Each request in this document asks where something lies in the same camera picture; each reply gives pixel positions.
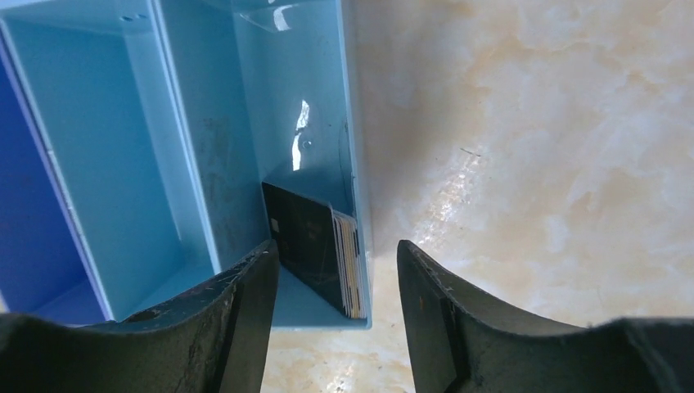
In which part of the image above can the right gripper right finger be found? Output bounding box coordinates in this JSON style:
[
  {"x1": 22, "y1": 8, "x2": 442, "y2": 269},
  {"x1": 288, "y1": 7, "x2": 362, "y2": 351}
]
[{"x1": 397, "y1": 240, "x2": 693, "y2": 392}]

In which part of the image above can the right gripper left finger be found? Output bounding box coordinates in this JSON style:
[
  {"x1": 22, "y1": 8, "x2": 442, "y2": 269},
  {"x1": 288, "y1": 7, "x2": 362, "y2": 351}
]
[{"x1": 1, "y1": 241, "x2": 280, "y2": 392}]

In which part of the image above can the black credit card stack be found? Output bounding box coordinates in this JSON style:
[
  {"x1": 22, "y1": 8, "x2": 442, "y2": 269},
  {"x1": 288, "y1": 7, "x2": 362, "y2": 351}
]
[{"x1": 262, "y1": 183, "x2": 367, "y2": 319}]

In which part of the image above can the blue three-compartment box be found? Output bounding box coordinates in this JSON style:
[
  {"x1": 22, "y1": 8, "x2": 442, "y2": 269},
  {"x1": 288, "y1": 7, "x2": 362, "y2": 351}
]
[{"x1": 1, "y1": 1, "x2": 372, "y2": 329}]

